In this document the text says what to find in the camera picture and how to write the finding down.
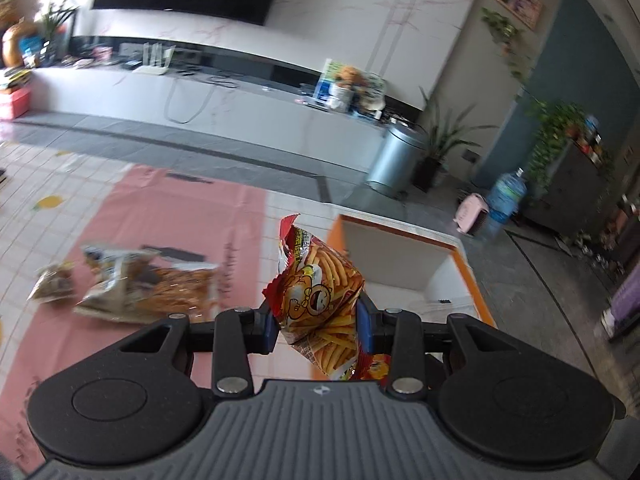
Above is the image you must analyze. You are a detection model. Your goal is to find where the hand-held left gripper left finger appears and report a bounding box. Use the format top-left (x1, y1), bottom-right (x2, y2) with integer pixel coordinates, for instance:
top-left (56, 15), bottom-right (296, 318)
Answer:
top-left (117, 305), bottom-right (279, 397)

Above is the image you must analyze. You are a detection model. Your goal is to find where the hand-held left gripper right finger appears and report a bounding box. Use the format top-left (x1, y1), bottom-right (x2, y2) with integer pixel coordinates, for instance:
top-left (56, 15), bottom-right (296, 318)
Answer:
top-left (354, 292), bottom-right (521, 397)

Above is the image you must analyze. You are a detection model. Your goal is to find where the orange fries snack bag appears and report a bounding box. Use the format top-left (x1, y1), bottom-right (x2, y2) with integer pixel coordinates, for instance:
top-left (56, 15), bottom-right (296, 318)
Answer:
top-left (263, 213), bottom-right (395, 386)

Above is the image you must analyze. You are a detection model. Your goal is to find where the orange cardboard box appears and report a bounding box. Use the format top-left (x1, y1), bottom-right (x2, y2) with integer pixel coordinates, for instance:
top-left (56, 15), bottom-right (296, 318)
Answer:
top-left (327, 214), bottom-right (497, 361)

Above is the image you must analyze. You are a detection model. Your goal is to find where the clear bag of brown snacks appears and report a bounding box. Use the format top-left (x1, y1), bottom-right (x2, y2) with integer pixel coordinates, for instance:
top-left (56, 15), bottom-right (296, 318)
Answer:
top-left (75, 262), bottom-right (222, 324)

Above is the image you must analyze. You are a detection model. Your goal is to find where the pink printed mat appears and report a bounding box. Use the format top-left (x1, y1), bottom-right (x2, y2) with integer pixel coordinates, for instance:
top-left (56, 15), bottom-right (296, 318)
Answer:
top-left (0, 166), bottom-right (271, 471)

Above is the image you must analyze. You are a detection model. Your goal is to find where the pink stool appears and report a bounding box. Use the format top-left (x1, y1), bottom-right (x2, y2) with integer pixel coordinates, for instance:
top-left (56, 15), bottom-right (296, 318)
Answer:
top-left (452, 194), bottom-right (490, 235)

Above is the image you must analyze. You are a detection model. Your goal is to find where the grey beige snack bag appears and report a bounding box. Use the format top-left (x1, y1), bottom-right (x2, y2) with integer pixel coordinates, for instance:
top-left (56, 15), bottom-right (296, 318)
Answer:
top-left (80, 244), bottom-right (158, 306)

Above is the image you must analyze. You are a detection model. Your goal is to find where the silver trash can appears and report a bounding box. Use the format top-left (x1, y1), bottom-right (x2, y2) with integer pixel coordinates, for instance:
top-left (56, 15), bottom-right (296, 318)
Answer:
top-left (366, 124), bottom-right (429, 196)

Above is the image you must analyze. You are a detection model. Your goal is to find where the potted long-leaf plant black pot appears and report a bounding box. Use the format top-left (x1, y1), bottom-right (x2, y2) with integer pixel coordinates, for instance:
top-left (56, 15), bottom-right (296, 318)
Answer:
top-left (414, 87), bottom-right (497, 194)

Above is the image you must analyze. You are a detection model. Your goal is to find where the blue water bottle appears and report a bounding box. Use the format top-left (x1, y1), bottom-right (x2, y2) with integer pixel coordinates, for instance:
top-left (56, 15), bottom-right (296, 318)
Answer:
top-left (487, 169), bottom-right (528, 226)

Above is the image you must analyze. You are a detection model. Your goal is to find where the small brown snack bag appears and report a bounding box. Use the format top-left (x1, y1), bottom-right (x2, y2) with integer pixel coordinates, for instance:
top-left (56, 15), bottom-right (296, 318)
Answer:
top-left (27, 261), bottom-right (77, 304)

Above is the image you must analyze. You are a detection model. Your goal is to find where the long white tv console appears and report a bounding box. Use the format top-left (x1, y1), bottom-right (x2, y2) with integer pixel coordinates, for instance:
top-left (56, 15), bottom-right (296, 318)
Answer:
top-left (30, 36), bottom-right (397, 172)

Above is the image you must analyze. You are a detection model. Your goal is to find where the grey side cabinet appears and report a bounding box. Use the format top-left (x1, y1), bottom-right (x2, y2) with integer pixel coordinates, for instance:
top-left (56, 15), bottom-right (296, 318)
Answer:
top-left (520, 137), bottom-right (617, 237)

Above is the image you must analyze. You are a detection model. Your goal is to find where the brown teddy bear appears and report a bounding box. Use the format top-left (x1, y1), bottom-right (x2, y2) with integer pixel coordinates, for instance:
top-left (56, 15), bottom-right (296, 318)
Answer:
top-left (331, 66), bottom-right (364, 112)

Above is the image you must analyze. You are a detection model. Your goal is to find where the purple cloth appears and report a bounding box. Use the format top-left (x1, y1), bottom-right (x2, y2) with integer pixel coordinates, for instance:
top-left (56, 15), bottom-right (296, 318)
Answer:
top-left (604, 267), bottom-right (640, 342)

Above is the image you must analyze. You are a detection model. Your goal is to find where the white checked lemon tablecloth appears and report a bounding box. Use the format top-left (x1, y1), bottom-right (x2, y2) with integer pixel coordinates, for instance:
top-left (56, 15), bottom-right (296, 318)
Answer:
top-left (0, 141), bottom-right (341, 321)

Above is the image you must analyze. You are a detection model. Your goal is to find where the trailing vine plant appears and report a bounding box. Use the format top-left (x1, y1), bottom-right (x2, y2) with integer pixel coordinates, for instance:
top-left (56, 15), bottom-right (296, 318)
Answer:
top-left (481, 7), bottom-right (612, 207)

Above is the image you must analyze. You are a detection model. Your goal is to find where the white router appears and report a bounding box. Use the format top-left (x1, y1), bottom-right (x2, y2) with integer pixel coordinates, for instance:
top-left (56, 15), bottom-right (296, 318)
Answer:
top-left (132, 42), bottom-right (174, 77)

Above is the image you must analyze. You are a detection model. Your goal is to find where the red box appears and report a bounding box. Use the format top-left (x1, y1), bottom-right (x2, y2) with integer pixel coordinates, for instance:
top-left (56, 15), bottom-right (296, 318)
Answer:
top-left (0, 85), bottom-right (34, 121)

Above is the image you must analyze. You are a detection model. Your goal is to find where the green orchid-leaf plant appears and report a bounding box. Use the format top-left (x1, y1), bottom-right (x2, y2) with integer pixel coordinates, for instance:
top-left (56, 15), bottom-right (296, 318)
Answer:
top-left (36, 0), bottom-right (82, 67)

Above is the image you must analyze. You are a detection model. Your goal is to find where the orange vase with dried flowers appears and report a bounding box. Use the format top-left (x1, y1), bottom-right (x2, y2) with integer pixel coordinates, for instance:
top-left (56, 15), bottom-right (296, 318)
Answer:
top-left (1, 10), bottom-right (40, 69)

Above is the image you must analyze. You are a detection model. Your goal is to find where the black cable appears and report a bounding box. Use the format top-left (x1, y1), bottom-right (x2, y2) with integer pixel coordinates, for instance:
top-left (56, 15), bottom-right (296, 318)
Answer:
top-left (165, 71), bottom-right (242, 124)

